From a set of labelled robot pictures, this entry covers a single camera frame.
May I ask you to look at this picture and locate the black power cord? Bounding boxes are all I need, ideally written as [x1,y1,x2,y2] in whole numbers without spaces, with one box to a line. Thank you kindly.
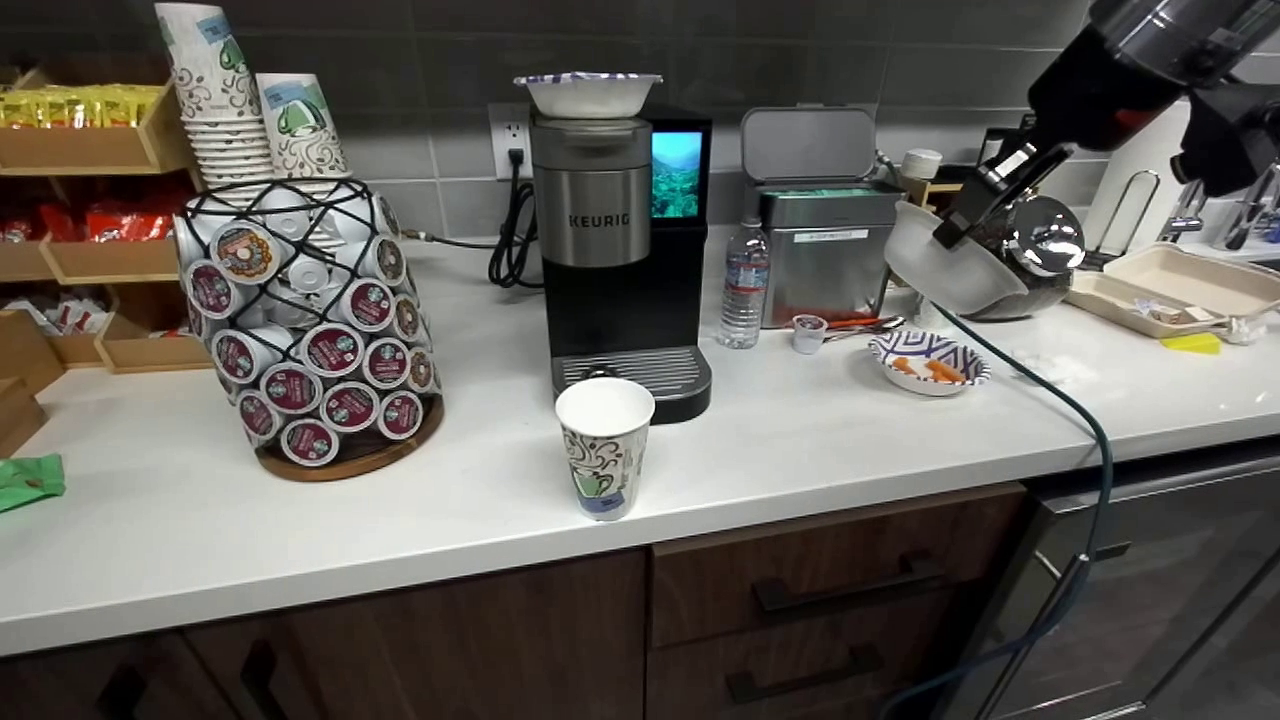
[486,145,547,292]

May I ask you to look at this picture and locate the white bowl with rim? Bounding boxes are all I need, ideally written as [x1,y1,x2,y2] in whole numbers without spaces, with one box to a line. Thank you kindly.
[513,68,670,120]

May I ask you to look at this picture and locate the white wall outlet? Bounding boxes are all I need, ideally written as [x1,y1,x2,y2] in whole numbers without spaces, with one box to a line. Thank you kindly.
[486,101,540,183]

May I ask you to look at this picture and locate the yellow snack bags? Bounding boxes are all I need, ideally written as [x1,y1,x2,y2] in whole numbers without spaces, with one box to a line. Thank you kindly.
[0,81,169,133]

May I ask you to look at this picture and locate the wooden box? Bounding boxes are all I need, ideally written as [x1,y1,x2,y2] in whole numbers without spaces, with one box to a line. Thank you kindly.
[0,310,72,456]

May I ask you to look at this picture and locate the beige open clamshell container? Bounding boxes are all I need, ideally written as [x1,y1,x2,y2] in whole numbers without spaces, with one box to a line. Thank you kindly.
[1063,241,1280,343]

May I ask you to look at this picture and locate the wooden snack shelf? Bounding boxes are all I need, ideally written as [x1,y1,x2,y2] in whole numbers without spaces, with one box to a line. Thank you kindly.
[0,77,198,292]

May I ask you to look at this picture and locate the dark dishwasher front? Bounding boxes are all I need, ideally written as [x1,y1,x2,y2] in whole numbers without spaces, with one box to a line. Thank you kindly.
[985,451,1280,720]

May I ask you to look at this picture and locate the small wooden tray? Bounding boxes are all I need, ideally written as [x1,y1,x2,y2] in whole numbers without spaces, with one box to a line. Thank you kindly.
[93,313,215,377]

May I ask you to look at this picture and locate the silver metal box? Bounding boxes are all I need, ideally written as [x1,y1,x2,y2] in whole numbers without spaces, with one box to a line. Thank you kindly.
[738,104,904,333]

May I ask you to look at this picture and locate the yellow sponge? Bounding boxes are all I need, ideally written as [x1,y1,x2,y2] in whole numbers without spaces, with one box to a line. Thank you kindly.
[1158,328,1229,362]

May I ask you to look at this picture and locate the red thin sticks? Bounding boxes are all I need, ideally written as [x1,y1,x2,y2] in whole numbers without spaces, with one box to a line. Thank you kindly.
[820,310,893,337]

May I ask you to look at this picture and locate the chrome faucet loop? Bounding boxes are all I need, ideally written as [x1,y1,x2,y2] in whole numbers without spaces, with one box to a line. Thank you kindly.
[1098,164,1168,264]

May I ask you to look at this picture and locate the white foam bowl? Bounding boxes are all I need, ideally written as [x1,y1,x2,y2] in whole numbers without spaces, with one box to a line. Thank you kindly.
[886,198,1032,322]

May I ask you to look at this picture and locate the small white lidded container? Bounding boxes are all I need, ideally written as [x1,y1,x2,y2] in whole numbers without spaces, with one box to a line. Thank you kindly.
[900,145,943,189]

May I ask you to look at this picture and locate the crumpled white paper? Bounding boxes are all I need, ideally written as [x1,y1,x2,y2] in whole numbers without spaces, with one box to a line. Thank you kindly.
[1221,313,1274,352]

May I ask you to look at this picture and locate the black silver coffee machine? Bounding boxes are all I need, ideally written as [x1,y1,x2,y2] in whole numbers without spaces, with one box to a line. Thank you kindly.
[530,104,718,429]

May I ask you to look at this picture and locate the patterned paper cup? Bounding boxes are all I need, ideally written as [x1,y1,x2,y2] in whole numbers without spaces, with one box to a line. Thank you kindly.
[552,377,661,524]

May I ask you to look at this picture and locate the patterned orange blue plate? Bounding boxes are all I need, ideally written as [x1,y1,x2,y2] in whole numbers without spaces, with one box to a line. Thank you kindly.
[871,328,992,399]

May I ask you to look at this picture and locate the short patterned cup stack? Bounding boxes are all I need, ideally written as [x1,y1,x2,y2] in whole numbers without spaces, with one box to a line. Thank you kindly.
[251,68,351,183]

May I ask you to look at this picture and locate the dark green cable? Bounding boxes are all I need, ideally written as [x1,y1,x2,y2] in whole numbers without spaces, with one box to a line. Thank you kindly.
[878,296,1115,720]

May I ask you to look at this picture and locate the red snack bags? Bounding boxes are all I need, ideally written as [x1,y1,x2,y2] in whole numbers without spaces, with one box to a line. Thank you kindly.
[0,198,184,251]

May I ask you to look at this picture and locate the tall patterned cup stack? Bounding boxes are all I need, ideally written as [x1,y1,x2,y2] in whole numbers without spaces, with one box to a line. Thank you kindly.
[153,0,278,192]

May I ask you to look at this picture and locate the green cloth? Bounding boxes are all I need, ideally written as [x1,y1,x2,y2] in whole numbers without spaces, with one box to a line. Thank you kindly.
[0,451,69,516]

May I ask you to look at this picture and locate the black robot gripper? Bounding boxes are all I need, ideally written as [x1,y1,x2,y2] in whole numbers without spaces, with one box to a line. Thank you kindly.
[928,127,1075,257]

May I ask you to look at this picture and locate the clear plastic water bottle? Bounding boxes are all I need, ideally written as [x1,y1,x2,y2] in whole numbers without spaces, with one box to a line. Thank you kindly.
[718,216,775,352]

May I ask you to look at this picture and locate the wire coffee pod carousel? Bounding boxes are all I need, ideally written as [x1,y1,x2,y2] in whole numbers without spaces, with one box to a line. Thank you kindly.
[172,174,448,490]

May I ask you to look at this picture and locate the small clear plastic cup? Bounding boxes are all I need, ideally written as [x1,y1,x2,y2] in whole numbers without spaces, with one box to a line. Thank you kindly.
[790,313,831,358]

